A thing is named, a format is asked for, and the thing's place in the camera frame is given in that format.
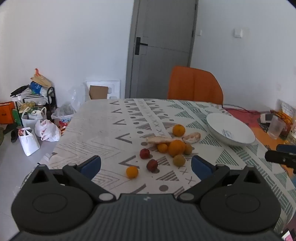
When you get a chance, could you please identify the red orange cloth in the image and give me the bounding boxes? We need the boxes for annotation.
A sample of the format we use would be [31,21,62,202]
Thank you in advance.
[222,107,296,179]

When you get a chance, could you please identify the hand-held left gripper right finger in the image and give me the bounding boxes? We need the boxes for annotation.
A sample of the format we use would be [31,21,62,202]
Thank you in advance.
[177,155,266,202]

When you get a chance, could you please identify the large orange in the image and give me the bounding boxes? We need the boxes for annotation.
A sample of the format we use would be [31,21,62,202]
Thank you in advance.
[168,140,186,157]

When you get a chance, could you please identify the orange box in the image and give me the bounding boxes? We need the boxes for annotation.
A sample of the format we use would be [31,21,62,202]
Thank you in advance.
[0,102,16,124]

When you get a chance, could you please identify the black door handle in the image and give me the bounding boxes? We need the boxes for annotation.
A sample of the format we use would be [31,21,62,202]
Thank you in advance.
[135,37,148,55]

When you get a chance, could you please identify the clear plastic bag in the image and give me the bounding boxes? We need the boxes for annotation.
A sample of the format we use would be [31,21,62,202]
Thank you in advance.
[68,85,86,112]

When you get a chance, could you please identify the black flat object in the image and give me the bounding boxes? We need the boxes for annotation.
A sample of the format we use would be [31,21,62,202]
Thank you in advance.
[10,85,30,97]

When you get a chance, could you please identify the black metal rack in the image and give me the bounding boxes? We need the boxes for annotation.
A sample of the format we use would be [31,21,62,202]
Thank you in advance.
[46,86,57,112]

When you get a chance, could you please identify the brown cardboard box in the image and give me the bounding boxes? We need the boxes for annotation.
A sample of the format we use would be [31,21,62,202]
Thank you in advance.
[89,85,109,100]

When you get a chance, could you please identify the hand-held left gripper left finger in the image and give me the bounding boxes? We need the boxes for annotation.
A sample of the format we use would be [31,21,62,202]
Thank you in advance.
[30,155,116,203]

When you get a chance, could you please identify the white bag with greens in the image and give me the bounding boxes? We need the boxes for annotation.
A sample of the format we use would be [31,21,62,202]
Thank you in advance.
[21,107,47,128]

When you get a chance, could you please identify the white foam panel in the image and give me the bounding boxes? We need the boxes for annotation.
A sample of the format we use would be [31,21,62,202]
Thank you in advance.
[85,80,121,100]

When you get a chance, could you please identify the tan bag with orange handle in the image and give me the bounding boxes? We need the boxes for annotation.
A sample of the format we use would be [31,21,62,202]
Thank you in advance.
[31,68,52,88]

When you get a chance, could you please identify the white red print bag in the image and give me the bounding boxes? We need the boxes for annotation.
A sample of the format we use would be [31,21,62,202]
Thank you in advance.
[35,119,61,142]

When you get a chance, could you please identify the medium orange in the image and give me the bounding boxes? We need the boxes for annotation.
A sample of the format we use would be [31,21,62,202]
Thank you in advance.
[172,124,186,137]

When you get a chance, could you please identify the pale peeled pomelo piece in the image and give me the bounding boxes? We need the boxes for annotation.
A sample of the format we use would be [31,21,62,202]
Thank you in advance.
[146,136,176,144]

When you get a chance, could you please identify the white box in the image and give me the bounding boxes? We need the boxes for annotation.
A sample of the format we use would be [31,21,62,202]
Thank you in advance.
[12,94,48,106]

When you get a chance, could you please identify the orange chair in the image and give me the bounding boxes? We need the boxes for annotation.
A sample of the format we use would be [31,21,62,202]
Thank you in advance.
[167,66,224,108]

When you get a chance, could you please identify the orange peeled grapefruit segment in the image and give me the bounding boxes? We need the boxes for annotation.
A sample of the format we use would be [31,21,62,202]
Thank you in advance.
[182,132,201,144]

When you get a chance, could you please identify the patterned white tablecloth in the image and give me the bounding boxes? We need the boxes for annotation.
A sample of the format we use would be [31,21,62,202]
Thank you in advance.
[17,98,296,235]

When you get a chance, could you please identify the white blue print bag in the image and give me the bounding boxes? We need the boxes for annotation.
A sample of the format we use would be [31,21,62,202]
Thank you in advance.
[51,103,74,127]

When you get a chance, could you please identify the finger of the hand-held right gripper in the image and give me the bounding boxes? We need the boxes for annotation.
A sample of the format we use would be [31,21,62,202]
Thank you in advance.
[276,144,296,154]
[265,150,296,174]

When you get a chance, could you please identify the green box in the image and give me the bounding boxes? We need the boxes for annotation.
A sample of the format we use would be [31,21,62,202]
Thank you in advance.
[12,109,23,127]

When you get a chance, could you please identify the white plate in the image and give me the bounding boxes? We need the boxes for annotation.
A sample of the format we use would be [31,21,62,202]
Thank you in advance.
[206,113,256,146]

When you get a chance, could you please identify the grey door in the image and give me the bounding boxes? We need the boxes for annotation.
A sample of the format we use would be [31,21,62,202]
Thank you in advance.
[126,0,199,99]

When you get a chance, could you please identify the clear orange packet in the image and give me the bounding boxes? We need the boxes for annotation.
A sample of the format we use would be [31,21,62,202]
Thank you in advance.
[278,100,296,122]

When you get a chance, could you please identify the small white plastic bag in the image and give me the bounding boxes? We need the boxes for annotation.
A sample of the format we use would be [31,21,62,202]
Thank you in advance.
[18,127,40,156]

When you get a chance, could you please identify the clear plastic cup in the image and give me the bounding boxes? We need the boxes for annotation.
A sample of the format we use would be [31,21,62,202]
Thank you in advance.
[268,115,286,139]

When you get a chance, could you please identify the black shoes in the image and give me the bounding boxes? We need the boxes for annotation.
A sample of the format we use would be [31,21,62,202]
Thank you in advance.
[10,128,20,143]

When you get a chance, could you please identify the small white device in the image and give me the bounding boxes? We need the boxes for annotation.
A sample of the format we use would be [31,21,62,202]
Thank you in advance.
[260,113,273,124]

